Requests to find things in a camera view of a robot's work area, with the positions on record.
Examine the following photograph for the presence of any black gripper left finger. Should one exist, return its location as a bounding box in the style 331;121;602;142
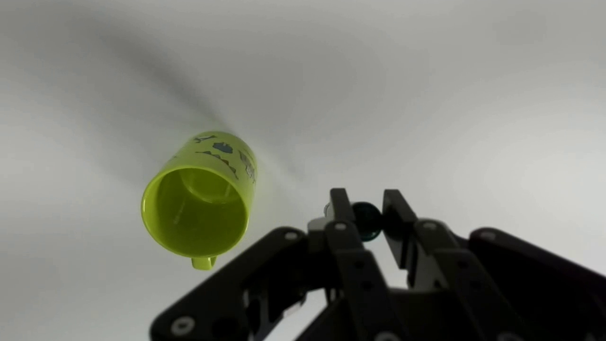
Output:
149;186;405;341

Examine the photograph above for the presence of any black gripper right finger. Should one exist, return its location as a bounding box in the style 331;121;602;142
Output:
382;188;606;341

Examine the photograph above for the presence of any yellow-green printed mug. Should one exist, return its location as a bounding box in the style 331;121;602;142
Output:
138;129;259;273

